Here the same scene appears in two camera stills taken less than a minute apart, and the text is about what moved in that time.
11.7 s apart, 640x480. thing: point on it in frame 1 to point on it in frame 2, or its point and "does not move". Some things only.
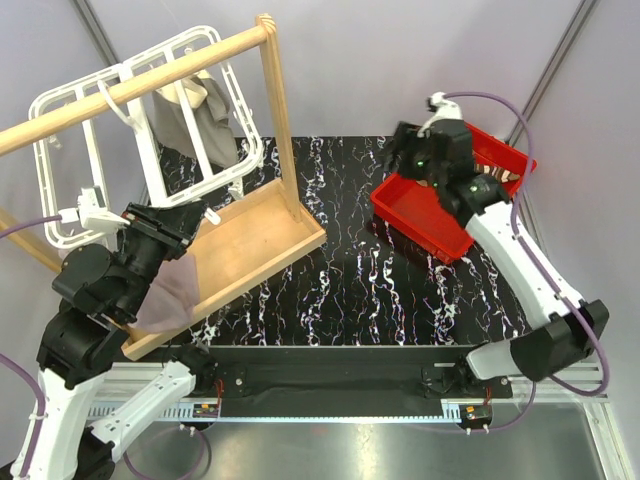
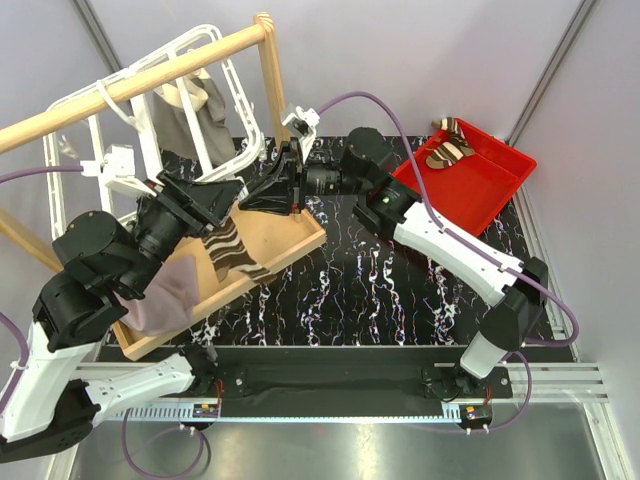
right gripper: x=405 y=140 to x=283 y=187
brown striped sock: x=494 y=171 to x=227 y=250
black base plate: x=290 y=372 does not move
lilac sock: x=171 y=298 does not move
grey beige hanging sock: x=211 y=107 does not move
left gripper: x=177 y=226 to x=204 y=205
